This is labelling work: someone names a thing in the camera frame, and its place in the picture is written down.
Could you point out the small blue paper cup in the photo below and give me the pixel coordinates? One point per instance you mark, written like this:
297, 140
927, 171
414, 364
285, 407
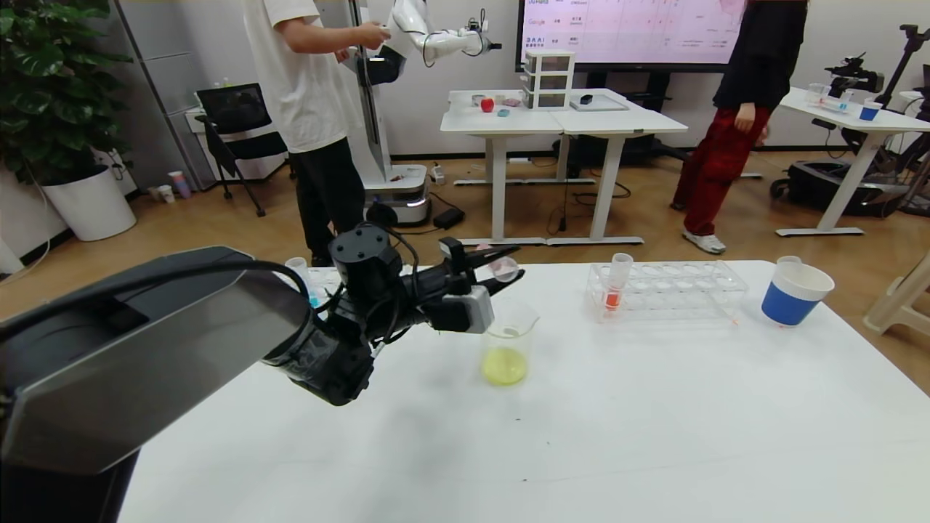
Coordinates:
870, 114

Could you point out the small white cup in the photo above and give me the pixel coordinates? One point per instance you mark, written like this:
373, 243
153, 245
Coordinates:
166, 193

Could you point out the clear glass beaker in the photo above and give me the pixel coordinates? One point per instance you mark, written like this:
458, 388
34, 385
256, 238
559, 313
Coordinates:
505, 367

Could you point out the black mobile robot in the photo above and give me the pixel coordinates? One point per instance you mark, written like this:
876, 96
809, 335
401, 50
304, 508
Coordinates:
821, 185

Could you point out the black office chair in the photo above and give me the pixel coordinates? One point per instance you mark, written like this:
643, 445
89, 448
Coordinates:
232, 109

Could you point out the black display stand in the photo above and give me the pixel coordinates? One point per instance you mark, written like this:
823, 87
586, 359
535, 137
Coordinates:
654, 152

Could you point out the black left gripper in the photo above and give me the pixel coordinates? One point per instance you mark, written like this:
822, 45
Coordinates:
455, 262

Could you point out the grey laptop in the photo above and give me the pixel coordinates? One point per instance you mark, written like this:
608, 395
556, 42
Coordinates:
607, 105

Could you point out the person black top red trousers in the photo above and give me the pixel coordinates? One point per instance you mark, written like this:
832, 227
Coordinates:
763, 58

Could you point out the blue pigment test tube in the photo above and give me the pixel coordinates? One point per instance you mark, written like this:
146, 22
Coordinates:
296, 269

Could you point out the black power adapter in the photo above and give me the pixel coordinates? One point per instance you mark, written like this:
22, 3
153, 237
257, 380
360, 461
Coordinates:
449, 218

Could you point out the person in white t-shirt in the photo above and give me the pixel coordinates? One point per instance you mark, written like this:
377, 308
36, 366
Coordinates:
305, 87

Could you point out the clear acrylic tube rack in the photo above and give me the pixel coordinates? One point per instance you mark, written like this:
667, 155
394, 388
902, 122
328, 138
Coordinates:
323, 276
676, 290

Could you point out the red apple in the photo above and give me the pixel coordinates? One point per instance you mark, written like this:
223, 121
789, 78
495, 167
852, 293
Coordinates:
487, 105

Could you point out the potted green plant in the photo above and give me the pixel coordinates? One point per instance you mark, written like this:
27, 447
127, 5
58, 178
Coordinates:
87, 203

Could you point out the clear drawer organiser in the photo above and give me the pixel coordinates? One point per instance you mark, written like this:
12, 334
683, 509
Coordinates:
548, 80

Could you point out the white power strip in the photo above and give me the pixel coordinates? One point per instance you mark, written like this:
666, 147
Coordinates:
437, 174

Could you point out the pink-red pigment test tube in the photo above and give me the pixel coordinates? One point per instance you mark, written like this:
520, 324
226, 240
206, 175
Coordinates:
506, 269

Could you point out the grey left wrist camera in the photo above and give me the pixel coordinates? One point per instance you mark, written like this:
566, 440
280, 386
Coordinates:
465, 312

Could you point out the white humanoid robot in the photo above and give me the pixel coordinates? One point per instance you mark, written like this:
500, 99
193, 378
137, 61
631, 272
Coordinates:
396, 196

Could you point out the orange-red pigment test tube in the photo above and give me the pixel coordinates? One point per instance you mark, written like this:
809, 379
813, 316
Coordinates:
616, 294

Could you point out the blue white paper cup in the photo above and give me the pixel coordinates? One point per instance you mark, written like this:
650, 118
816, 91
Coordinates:
792, 305

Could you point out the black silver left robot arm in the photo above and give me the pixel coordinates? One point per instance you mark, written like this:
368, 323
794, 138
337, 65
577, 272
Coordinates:
145, 363

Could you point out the grey metal cabinet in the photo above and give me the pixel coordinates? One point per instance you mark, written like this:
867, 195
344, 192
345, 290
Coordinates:
167, 73

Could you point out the pink tumbler cup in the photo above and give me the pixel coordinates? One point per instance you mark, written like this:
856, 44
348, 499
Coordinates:
179, 185

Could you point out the large wall display screen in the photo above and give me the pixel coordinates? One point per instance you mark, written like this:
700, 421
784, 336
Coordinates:
632, 36

